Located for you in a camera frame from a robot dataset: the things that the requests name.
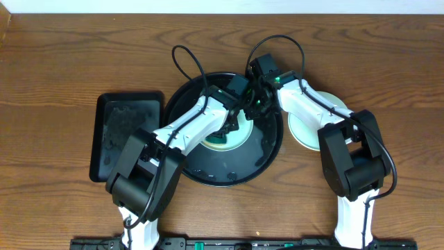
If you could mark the light green plate bottom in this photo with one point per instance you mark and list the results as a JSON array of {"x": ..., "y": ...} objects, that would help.
[{"x": 302, "y": 133}]

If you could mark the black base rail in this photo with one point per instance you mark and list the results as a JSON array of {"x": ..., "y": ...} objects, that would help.
[{"x": 180, "y": 243}]

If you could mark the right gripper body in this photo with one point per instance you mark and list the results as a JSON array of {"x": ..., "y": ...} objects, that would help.
[{"x": 259, "y": 107}]

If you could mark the green yellow sponge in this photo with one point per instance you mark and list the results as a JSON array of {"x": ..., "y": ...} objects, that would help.
[{"x": 213, "y": 140}]

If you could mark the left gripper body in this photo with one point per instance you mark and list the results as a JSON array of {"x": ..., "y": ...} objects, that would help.
[{"x": 229, "y": 126}]

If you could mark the light green plate top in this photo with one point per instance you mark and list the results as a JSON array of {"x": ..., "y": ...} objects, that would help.
[{"x": 243, "y": 133}]

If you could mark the rectangular black tray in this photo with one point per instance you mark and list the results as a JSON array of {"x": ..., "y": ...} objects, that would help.
[{"x": 119, "y": 115}]

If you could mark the light green plate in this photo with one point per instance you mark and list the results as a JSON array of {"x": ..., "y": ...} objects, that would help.
[
  {"x": 243, "y": 133},
  {"x": 302, "y": 133}
]

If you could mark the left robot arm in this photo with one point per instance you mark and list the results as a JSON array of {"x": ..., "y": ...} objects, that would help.
[{"x": 145, "y": 177}]

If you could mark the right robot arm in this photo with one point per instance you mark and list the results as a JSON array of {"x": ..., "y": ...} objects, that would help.
[{"x": 353, "y": 156}]

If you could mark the round black tray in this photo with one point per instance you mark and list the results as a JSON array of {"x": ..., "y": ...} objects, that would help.
[{"x": 226, "y": 168}]

